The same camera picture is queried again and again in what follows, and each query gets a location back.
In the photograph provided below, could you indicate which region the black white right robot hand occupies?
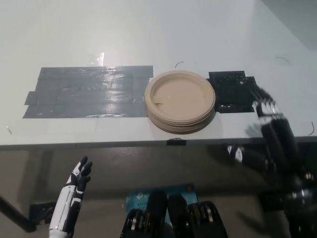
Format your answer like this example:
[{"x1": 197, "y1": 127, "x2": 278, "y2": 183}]
[{"x1": 227, "y1": 86, "x2": 305, "y2": 192}]

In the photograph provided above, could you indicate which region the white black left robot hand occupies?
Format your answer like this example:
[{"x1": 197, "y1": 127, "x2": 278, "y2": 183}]
[{"x1": 49, "y1": 155, "x2": 94, "y2": 233}]

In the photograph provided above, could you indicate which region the beige paper plate stack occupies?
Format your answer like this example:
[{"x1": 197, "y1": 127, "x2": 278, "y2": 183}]
[{"x1": 144, "y1": 70, "x2": 215, "y2": 135}]

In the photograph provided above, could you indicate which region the black metal rod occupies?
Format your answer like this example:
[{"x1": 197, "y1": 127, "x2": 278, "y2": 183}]
[{"x1": 0, "y1": 194, "x2": 38, "y2": 233}]

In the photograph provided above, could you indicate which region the blue box on floor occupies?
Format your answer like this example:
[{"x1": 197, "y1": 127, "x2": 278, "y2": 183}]
[{"x1": 125, "y1": 182, "x2": 199, "y2": 220}]

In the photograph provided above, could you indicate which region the small black edge tape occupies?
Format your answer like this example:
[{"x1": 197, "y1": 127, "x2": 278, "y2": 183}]
[{"x1": 166, "y1": 137, "x2": 187, "y2": 146}]

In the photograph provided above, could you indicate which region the clear tape piece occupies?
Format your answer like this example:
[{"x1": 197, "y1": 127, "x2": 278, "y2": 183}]
[{"x1": 86, "y1": 51, "x2": 105, "y2": 66}]

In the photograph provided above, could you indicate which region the grey duct tape patch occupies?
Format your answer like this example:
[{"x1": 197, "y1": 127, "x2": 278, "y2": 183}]
[{"x1": 22, "y1": 65, "x2": 155, "y2": 119}]

